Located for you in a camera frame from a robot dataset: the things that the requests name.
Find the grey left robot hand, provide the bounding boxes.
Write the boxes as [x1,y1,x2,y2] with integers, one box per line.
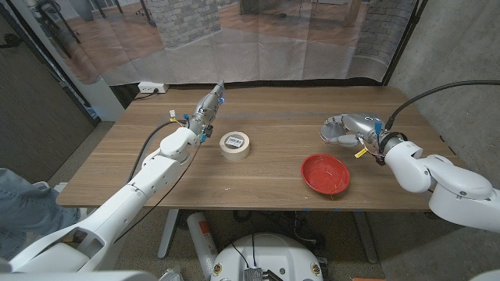
[188,80,227,138]

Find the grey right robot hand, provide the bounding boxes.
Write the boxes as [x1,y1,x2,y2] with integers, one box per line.
[320,112,393,155]

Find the silver metal jar lid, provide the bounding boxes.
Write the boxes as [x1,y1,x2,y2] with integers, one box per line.
[320,118,350,144]

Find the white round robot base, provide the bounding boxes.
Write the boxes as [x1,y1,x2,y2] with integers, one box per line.
[209,233,324,281]

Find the beige masking tape roll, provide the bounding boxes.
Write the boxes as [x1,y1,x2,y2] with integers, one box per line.
[219,130,252,162]

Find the red bowl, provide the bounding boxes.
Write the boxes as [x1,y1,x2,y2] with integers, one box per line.
[300,153,352,195]

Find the white roll with orange label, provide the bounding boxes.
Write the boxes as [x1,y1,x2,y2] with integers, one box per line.
[186,212,220,280]

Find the white power strip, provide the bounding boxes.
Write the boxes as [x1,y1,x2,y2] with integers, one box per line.
[137,81,170,94]

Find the black backdrop stand pole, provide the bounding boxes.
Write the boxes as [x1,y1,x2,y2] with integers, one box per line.
[380,0,429,86]

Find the grey table leg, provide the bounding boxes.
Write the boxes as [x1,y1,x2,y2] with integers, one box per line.
[157,209,180,261]
[351,210,379,265]

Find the person's leg in jeans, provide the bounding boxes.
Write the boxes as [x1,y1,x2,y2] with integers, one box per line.
[0,167,81,265]

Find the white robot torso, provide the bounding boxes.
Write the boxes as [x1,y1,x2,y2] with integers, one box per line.
[0,269,500,281]

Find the black power strip cord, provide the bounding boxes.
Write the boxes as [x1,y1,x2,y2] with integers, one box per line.
[132,88,160,101]

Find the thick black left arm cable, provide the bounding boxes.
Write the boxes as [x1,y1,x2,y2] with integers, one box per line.
[127,119,191,184]

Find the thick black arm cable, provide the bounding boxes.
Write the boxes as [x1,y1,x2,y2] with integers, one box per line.
[384,80,500,132]
[127,119,191,184]

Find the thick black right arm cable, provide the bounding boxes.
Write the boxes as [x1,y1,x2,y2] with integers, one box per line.
[384,80,500,132]

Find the thin black cable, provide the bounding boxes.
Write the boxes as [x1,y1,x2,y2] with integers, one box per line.
[115,142,202,243]

